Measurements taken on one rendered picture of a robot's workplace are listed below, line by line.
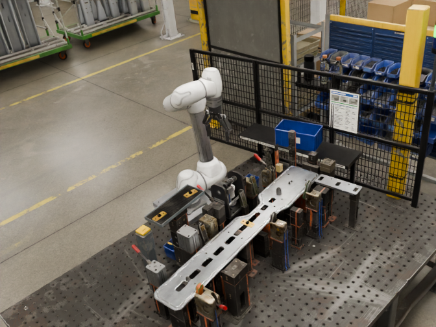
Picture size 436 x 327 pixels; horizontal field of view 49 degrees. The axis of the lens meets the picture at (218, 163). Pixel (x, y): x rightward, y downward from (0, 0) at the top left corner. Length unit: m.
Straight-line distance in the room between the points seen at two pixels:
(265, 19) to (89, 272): 2.90
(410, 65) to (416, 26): 0.24
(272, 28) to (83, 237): 2.66
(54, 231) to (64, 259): 0.46
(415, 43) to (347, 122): 0.70
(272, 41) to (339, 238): 2.33
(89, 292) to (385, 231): 1.88
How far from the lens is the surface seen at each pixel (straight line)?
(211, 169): 3.33
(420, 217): 3.42
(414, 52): 3.05
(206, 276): 2.53
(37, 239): 4.80
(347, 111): 3.32
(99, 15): 10.27
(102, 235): 4.57
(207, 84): 2.54
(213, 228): 2.75
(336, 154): 3.37
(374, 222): 3.32
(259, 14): 4.85
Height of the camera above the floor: 2.80
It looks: 32 degrees down
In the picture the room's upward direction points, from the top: 7 degrees counter-clockwise
